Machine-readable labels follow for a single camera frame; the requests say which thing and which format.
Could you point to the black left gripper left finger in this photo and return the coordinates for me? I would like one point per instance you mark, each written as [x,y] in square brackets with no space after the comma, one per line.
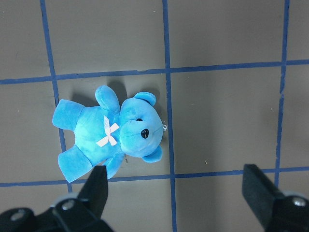
[75,214]

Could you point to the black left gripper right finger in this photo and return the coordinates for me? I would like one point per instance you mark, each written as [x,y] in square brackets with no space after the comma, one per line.
[276,210]

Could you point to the blue teddy bear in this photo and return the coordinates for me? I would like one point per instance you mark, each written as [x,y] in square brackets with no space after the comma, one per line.
[107,132]

